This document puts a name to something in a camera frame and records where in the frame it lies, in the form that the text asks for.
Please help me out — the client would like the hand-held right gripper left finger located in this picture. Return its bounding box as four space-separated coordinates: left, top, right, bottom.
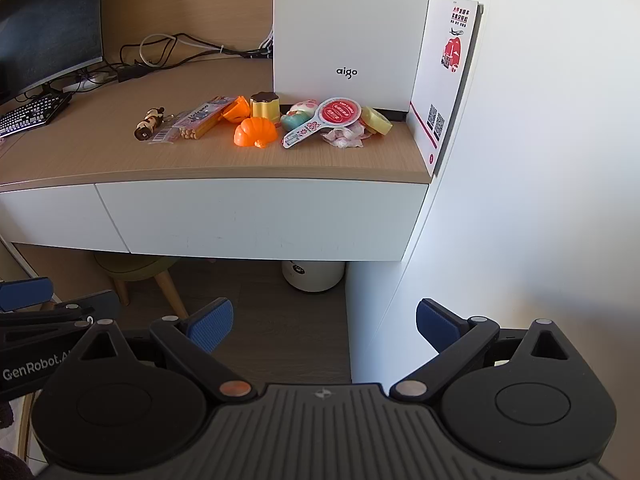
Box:
79 297 254 403

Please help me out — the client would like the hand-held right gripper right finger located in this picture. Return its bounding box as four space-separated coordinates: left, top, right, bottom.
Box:
389 297 571 404

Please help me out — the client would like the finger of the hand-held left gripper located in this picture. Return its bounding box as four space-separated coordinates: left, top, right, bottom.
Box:
0 289 121 334
0 277 55 312

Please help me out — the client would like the brown white dog toy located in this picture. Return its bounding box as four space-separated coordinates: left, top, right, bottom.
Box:
133 106 166 140

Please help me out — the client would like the orange pumpkin shell half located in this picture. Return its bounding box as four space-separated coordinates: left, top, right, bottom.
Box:
233 116 279 150
222 95 251 124

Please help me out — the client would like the pink snack packet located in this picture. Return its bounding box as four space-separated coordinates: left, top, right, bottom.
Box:
172 95 241 141

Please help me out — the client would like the pink white wrapper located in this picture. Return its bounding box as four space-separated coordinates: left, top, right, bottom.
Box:
322 124 366 150

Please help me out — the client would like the yellow pudding toy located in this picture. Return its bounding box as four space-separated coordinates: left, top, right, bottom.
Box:
249 91 281 124

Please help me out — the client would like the teal and pink toy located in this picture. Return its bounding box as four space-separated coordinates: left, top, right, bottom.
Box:
279 98 320 131

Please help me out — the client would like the red white paddle fan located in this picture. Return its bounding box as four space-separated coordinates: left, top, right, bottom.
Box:
282 97 365 150

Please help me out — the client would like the green stool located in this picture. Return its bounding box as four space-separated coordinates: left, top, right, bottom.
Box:
93 252 189 321

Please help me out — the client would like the narrow white desk drawer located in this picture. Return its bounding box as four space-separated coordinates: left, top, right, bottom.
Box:
0 183 132 255

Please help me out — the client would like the white trash can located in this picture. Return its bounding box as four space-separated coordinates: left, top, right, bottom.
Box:
281 258 347 293

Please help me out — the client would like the black keyboard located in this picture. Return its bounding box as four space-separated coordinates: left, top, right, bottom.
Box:
0 92 74 140

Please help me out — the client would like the white cardboard box red print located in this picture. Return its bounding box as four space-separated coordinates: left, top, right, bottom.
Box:
405 0 484 177

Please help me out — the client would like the black computer monitor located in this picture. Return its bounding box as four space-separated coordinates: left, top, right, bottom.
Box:
0 0 105 106

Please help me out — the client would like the white computer case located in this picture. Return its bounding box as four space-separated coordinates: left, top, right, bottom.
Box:
272 0 435 114

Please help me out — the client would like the grey looped cable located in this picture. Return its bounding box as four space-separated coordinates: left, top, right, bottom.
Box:
138 33 224 67

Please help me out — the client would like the black cable bundle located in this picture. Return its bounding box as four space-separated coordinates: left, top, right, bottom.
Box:
104 32 274 79

